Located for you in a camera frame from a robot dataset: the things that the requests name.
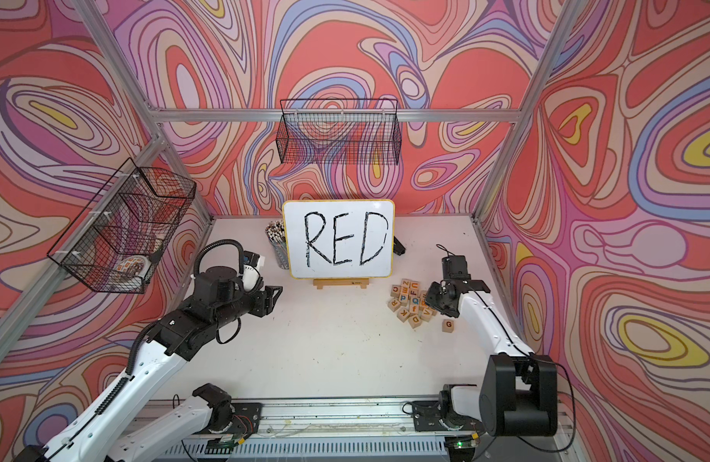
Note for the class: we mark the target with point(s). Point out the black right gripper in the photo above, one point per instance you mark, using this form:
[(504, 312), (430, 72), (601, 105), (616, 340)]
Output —
[(430, 299)]

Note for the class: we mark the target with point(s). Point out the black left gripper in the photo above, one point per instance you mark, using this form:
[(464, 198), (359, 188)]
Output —
[(264, 300)]

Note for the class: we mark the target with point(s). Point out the wooden block letter R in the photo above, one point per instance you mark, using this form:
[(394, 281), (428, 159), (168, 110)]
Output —
[(394, 304)]

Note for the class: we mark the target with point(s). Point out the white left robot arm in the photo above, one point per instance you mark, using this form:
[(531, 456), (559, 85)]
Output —
[(227, 285)]

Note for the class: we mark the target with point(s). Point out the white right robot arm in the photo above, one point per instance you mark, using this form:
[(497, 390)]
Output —
[(518, 396)]

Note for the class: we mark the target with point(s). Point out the wooden whiteboard easel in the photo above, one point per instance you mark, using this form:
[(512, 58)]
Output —
[(321, 283)]

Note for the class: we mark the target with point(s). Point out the yellow framed whiteboard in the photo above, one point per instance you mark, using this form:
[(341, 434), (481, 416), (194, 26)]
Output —
[(340, 239)]

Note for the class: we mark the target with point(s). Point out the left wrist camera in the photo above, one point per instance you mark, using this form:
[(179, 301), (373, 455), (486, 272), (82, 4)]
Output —
[(252, 265)]

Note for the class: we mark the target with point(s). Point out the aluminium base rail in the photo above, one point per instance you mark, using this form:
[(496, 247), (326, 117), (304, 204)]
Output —
[(416, 428)]

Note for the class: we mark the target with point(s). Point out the black wire basket left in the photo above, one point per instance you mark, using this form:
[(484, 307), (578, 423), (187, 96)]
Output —
[(136, 212)]

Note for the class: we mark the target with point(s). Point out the black wire basket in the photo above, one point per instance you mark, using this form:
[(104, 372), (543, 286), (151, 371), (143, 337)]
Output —
[(339, 131), (136, 212)]

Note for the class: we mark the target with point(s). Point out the black wire basket back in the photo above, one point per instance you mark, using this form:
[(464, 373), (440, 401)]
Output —
[(339, 131)]

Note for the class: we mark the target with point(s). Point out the aluminium corner frame post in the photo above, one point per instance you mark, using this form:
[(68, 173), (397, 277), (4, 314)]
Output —
[(562, 30)]

